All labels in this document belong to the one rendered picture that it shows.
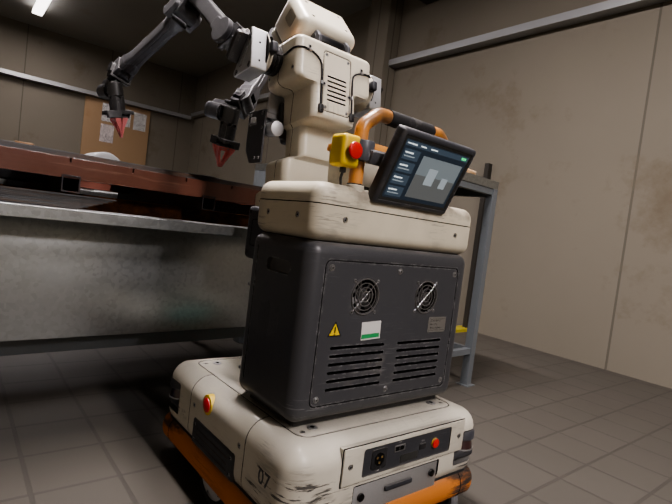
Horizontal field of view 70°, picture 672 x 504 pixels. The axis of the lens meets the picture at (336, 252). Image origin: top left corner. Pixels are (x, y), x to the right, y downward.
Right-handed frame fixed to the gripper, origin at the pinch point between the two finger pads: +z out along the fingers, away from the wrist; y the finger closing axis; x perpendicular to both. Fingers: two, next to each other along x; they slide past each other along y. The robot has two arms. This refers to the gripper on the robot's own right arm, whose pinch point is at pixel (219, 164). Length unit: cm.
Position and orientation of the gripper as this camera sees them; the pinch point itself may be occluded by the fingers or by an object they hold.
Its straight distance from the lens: 175.7
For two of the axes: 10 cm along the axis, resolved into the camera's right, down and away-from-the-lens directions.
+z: -2.7, 9.3, 2.3
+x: 7.4, 0.5, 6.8
